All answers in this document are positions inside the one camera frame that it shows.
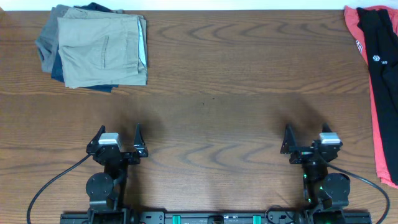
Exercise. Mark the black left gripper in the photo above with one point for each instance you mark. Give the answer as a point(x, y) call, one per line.
point(134, 159)

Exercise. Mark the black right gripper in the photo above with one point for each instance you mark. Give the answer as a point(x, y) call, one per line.
point(289, 146)

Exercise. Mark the khaki green shorts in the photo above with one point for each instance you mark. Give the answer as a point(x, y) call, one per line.
point(102, 48)

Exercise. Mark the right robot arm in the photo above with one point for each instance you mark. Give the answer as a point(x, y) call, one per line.
point(327, 193)

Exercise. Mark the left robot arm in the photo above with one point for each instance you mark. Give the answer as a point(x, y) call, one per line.
point(106, 189)

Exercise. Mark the folded navy blue shorts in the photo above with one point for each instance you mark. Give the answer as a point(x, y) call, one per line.
point(57, 70)

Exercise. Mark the folded grey shorts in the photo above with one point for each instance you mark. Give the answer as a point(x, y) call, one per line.
point(47, 41)

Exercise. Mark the black garment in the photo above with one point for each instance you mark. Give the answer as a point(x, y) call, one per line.
point(381, 48)

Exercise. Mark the red garment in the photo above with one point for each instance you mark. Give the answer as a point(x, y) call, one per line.
point(352, 19)

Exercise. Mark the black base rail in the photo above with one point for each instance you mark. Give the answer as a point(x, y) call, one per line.
point(269, 217)

